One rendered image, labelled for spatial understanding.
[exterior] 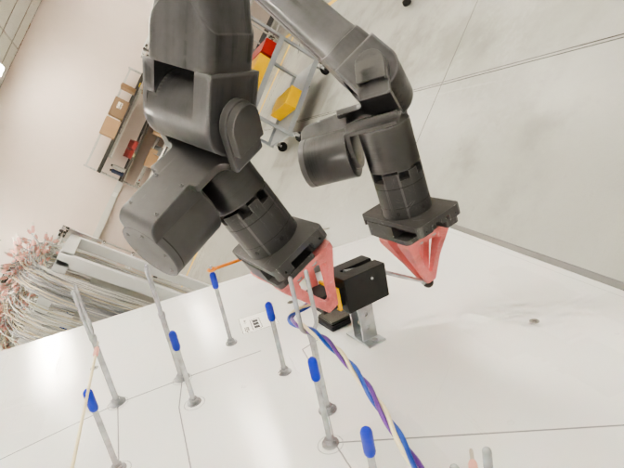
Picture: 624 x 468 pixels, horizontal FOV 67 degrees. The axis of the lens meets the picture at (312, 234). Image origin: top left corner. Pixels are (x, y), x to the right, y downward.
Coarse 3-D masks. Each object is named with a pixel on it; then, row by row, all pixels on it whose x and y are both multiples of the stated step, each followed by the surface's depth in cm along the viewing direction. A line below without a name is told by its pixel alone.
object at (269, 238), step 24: (264, 192) 44; (240, 216) 43; (264, 216) 43; (288, 216) 45; (240, 240) 45; (264, 240) 44; (288, 240) 45; (312, 240) 44; (264, 264) 44; (288, 264) 43
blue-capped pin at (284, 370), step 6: (270, 306) 49; (270, 312) 49; (270, 318) 49; (276, 330) 50; (276, 336) 50; (276, 342) 50; (282, 354) 51; (282, 360) 51; (282, 366) 51; (282, 372) 51; (288, 372) 51
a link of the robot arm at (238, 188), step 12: (252, 168) 43; (216, 180) 41; (228, 180) 41; (240, 180) 42; (252, 180) 42; (204, 192) 42; (216, 192) 41; (228, 192) 41; (240, 192) 42; (252, 192) 42; (216, 204) 42; (228, 204) 42; (240, 204) 42
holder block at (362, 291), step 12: (348, 264) 54; (360, 264) 54; (372, 264) 52; (336, 276) 51; (348, 276) 51; (360, 276) 51; (372, 276) 52; (384, 276) 53; (348, 288) 50; (360, 288) 51; (372, 288) 52; (384, 288) 53; (348, 300) 51; (360, 300) 51; (372, 300) 52; (348, 312) 51
